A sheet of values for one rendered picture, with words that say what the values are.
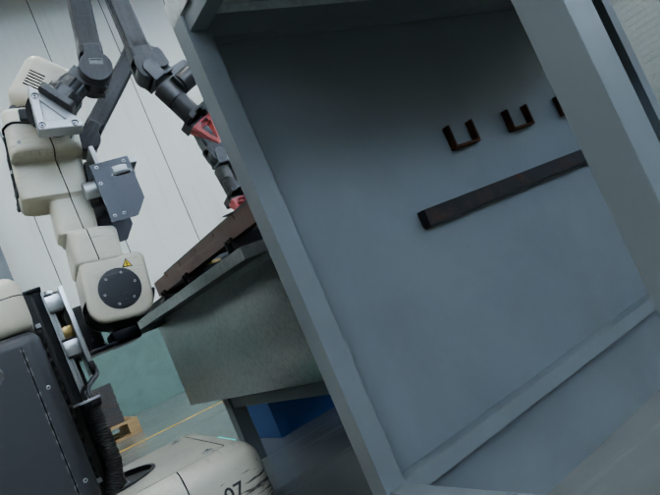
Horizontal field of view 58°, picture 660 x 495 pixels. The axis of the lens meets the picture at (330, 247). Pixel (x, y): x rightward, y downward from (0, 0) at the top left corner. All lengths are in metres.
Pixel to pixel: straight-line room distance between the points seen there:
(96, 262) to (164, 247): 7.51
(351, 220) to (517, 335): 0.42
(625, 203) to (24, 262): 8.63
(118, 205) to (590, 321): 1.16
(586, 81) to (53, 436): 1.19
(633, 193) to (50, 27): 9.99
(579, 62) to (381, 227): 0.63
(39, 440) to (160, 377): 7.46
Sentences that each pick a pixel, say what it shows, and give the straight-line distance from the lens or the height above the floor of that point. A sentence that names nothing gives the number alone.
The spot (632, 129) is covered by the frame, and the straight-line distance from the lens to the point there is 0.53.
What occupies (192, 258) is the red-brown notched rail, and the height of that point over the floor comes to 0.80.
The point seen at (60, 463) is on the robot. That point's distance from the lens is 1.40.
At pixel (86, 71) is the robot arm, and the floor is 1.22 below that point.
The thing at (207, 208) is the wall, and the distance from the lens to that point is 9.40.
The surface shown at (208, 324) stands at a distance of 2.11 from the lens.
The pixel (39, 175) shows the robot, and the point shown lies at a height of 1.07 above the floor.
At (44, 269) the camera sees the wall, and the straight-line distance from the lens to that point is 8.91.
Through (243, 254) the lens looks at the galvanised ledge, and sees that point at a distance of 1.35.
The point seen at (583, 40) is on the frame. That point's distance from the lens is 0.54.
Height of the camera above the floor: 0.52
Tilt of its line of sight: 4 degrees up
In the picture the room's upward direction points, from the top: 24 degrees counter-clockwise
